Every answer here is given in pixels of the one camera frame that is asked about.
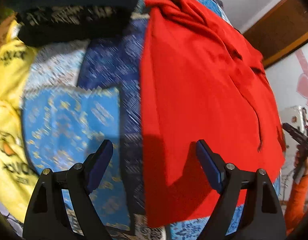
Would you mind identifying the black patterned garment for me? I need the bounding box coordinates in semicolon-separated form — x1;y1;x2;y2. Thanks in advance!
16;5;132;47

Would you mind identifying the pink heart wall sticker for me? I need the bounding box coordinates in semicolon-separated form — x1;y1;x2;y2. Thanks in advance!
296;49;308;99

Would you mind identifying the person right hand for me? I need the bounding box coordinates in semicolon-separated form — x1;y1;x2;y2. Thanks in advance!
294;150;308;177

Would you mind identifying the brown wooden door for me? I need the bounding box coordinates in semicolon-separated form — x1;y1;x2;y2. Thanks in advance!
243;0;308;68

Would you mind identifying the yellow duck garment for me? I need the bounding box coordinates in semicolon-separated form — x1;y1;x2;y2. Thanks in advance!
0;21;38;222

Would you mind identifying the orange sleeve forearm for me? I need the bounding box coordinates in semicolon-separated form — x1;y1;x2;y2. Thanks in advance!
284;174;308;235

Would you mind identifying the blue patchwork bed quilt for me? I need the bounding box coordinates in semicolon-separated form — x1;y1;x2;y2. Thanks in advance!
0;0;282;240

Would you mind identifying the red zip jacket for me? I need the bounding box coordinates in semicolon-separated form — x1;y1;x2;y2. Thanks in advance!
140;0;285;227

